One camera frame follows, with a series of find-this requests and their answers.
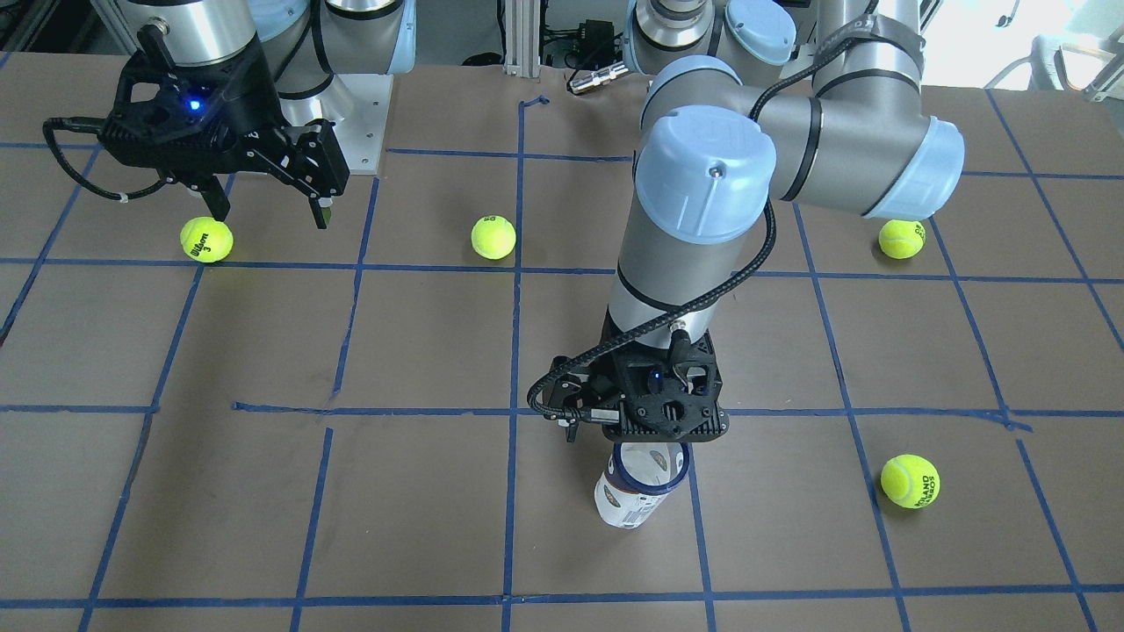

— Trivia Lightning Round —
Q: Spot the Wilson tennis ball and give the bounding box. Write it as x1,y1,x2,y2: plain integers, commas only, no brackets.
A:
179,216,235,263

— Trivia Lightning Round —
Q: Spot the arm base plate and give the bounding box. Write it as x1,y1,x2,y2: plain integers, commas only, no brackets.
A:
281,75,395,175

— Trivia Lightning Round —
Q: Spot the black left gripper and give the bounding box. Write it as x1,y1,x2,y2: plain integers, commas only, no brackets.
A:
551,332,728,442

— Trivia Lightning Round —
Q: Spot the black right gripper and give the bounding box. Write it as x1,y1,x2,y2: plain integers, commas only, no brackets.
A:
97,35,348,231

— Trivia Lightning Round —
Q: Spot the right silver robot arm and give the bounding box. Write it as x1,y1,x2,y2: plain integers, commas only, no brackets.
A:
97,1,417,229

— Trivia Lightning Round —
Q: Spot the clear tennis ball can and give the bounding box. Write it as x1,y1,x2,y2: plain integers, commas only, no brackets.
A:
593,442,694,529

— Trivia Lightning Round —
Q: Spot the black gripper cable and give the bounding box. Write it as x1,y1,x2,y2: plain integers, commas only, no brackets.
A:
527,18,879,419

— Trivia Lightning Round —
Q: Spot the tennis ball with black lettering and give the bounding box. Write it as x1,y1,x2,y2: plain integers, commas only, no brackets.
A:
879,455,940,509

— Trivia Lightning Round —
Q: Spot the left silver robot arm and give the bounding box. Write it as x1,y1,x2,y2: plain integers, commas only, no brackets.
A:
527,1,966,442

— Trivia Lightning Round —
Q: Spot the tennis ball near arm base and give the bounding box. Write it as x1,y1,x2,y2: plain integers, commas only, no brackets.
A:
470,215,517,261

